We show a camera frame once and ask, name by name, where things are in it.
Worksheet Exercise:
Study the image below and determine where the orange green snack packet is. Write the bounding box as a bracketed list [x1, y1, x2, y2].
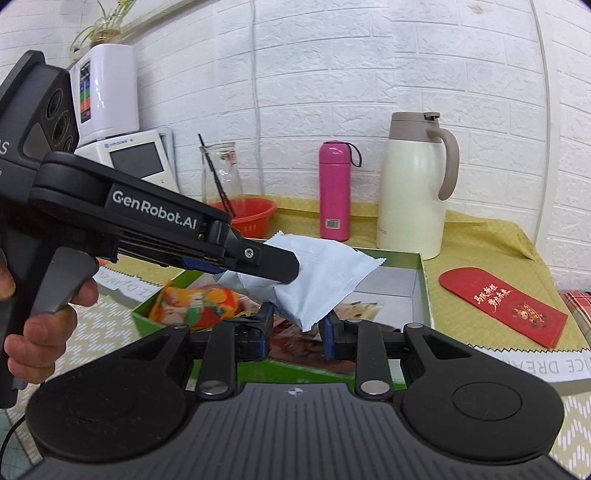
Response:
[148, 282, 243, 332]

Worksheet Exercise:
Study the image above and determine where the white water purifier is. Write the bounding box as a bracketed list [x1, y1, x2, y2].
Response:
[69, 44, 140, 144]

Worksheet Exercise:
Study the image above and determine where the red nut snack packet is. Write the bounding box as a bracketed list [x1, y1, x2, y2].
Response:
[270, 318, 358, 370]

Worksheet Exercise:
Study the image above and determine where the cream snack packet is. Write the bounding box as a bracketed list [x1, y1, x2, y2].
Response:
[339, 300, 386, 330]

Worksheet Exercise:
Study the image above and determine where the clear glass carafe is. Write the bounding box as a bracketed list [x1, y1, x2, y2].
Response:
[198, 142, 245, 217]

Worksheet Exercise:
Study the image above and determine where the patterned tablecloth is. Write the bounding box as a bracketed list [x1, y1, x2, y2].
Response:
[0, 265, 591, 476]

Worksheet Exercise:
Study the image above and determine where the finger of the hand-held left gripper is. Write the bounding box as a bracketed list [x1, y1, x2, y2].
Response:
[205, 220, 301, 285]

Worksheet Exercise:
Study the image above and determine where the person's left hand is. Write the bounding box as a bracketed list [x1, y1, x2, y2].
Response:
[0, 249, 100, 385]

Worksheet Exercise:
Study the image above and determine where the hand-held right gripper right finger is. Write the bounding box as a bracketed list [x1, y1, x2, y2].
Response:
[322, 310, 490, 400]

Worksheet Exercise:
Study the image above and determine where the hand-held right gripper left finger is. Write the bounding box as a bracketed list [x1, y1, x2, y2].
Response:
[108, 302, 274, 401]

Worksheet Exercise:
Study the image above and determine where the yellow cloth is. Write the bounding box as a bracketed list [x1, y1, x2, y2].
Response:
[97, 194, 583, 356]

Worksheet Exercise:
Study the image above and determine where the black chopstick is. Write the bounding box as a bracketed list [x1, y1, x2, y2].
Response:
[198, 134, 238, 217]

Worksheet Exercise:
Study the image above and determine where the green potted plant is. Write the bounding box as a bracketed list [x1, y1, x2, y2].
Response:
[69, 0, 134, 51]

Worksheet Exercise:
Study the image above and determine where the white wall pipe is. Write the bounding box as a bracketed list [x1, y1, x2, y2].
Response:
[248, 0, 267, 200]
[530, 0, 554, 241]

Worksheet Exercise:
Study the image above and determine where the green cardboard box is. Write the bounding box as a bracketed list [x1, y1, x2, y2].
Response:
[131, 249, 433, 393]

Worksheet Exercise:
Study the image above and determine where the cream thermal jug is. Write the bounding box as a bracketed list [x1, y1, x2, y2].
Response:
[376, 111, 460, 260]

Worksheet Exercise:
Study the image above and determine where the red plastic basket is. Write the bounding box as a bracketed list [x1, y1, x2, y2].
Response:
[207, 198, 278, 238]

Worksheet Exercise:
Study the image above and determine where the pink insulated bottle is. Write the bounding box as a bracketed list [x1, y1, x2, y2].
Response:
[318, 141, 363, 242]

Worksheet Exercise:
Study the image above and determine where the red envelope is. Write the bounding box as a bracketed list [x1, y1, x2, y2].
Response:
[438, 268, 568, 349]

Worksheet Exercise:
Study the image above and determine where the red plaid cloth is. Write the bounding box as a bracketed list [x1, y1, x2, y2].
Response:
[561, 291, 591, 333]

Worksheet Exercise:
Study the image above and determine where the white pillow snack packet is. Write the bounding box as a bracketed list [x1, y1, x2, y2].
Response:
[217, 234, 386, 333]

